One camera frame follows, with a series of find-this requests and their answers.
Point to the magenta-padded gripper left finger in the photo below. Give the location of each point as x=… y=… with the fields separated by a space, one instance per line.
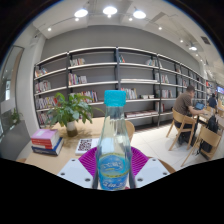
x=75 y=171

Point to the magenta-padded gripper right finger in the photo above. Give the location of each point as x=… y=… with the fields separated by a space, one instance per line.
x=151 y=170

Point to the clear bottle with blue cap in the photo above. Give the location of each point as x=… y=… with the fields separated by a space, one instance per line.
x=114 y=146

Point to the dark blue book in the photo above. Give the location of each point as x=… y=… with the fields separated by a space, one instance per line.
x=48 y=150

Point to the red book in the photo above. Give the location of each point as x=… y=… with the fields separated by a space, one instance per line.
x=46 y=145
x=45 y=141

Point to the pink book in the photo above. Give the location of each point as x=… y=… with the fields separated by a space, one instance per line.
x=44 y=134

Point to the black bag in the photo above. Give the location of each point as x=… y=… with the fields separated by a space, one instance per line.
x=205 y=146

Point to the potted green leafy plant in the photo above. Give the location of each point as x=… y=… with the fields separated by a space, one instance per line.
x=70 y=110

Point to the person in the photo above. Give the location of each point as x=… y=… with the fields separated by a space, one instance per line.
x=183 y=103
x=212 y=101

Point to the black backpack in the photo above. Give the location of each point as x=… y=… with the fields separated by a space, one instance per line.
x=212 y=124

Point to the open laptop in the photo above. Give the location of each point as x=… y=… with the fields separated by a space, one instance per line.
x=199 y=106

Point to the small potted plant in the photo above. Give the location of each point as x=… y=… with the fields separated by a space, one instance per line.
x=15 y=116

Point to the grey shelf unit with books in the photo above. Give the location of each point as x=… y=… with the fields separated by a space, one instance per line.
x=100 y=66

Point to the group of round ceiling lights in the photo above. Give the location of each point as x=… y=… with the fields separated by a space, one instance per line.
x=110 y=10

